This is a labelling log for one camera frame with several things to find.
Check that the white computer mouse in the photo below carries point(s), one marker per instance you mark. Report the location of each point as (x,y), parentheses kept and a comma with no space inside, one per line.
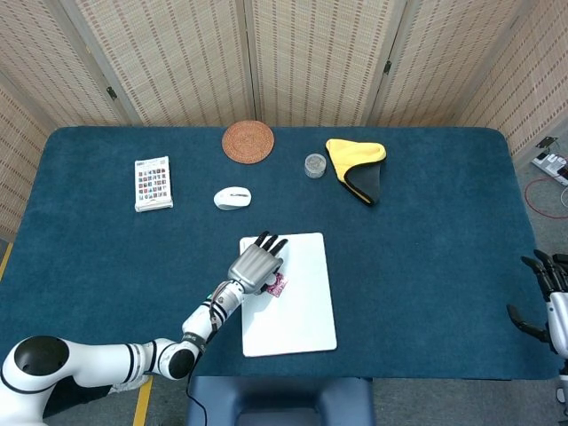
(231,198)

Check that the white power strip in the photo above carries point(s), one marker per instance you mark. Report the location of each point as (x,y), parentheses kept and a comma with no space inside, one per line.
(552,166)

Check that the woven folding screen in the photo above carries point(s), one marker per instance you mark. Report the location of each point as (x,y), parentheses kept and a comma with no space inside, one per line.
(186,62)

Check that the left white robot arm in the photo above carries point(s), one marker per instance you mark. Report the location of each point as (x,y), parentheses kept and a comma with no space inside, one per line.
(102,359)

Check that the metal screen hinge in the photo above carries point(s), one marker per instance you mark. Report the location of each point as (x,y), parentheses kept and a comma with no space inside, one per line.
(111,93)
(387,67)

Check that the blue tablecloth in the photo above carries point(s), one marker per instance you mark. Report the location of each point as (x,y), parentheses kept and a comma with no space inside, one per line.
(421,275)

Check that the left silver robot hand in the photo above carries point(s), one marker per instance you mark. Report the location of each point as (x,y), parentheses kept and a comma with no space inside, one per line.
(255,266)

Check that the white rectangular board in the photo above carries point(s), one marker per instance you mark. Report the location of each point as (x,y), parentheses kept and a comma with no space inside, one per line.
(302,310)

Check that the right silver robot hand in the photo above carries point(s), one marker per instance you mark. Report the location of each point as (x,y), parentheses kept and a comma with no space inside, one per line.
(558,315)

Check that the round woven rattan coaster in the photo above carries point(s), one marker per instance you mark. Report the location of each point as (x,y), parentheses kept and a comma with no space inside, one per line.
(247,142)

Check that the white box with colourful grid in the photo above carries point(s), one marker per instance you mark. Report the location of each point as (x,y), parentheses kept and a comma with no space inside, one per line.
(153,182)

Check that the yellow and grey cloth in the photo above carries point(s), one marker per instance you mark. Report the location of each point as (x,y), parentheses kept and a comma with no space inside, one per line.
(348,160)

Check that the clear round plastic jar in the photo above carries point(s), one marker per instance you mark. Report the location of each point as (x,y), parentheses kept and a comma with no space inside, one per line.
(315,165)

